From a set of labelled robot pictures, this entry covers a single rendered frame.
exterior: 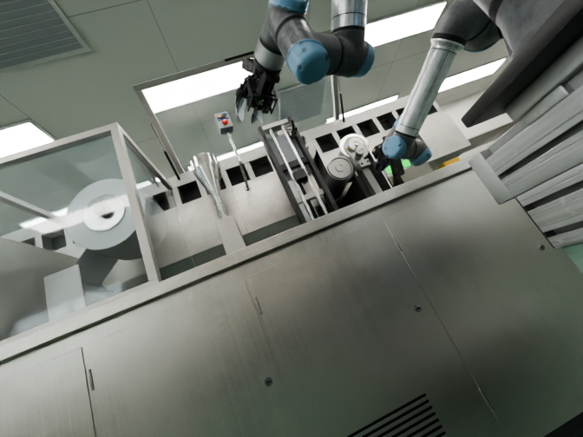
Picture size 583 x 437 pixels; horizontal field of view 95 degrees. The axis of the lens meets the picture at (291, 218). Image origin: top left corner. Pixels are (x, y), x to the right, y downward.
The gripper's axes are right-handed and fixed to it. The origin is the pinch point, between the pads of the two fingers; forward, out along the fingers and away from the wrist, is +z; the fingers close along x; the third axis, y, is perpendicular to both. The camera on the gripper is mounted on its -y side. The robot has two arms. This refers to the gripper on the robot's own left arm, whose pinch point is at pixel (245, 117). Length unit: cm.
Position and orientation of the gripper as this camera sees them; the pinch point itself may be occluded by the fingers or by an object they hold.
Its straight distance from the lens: 88.7
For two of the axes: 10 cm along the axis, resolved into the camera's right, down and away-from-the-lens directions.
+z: -3.9, 4.5, 8.0
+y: 2.8, 8.9, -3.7
